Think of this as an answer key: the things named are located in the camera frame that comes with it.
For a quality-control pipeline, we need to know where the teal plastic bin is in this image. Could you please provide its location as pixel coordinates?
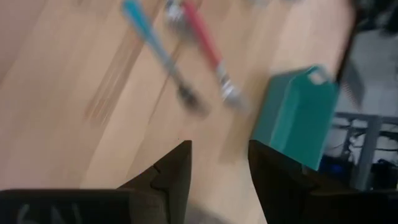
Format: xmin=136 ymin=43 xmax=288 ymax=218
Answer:
xmin=251 ymin=64 xmax=340 ymax=171

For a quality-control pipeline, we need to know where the blue handled metal fork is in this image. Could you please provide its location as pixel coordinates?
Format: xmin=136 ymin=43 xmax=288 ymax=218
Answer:
xmin=120 ymin=0 xmax=211 ymax=118

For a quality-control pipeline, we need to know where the grey metal rack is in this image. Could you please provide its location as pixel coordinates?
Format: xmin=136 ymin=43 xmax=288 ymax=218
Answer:
xmin=323 ymin=111 xmax=398 ymax=191

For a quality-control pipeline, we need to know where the red handled metal fork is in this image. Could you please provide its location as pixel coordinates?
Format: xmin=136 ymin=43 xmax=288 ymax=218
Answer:
xmin=182 ymin=0 xmax=251 ymax=111

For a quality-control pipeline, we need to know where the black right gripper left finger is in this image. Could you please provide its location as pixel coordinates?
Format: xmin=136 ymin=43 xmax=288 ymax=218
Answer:
xmin=0 ymin=139 xmax=193 ymax=224

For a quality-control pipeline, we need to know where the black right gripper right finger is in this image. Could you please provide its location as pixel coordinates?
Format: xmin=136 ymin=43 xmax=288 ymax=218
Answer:
xmin=248 ymin=139 xmax=398 ymax=224

